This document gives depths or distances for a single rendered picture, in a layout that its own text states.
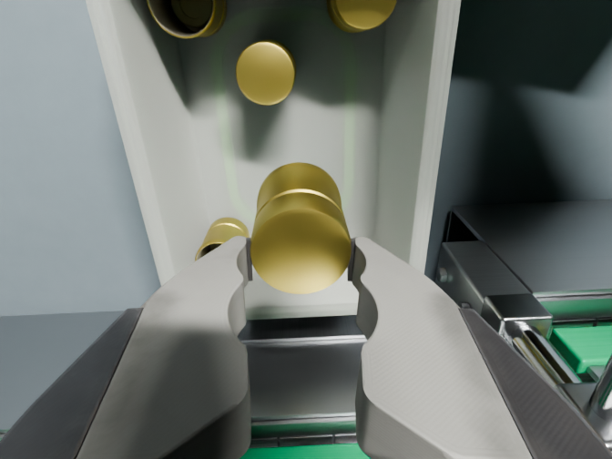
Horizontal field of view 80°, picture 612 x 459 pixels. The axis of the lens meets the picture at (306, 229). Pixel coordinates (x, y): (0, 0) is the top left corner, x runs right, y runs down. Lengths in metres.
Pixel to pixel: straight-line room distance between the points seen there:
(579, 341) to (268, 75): 0.22
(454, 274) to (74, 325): 0.33
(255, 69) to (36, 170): 0.21
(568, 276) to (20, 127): 0.39
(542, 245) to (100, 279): 0.37
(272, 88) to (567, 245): 0.22
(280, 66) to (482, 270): 0.17
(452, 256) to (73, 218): 0.31
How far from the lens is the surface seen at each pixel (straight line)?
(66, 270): 0.41
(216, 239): 0.27
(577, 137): 0.37
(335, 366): 0.30
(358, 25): 0.23
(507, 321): 0.21
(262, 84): 0.23
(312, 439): 0.29
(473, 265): 0.26
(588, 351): 0.25
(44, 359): 0.39
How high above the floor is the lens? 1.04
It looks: 63 degrees down
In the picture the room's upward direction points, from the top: 176 degrees clockwise
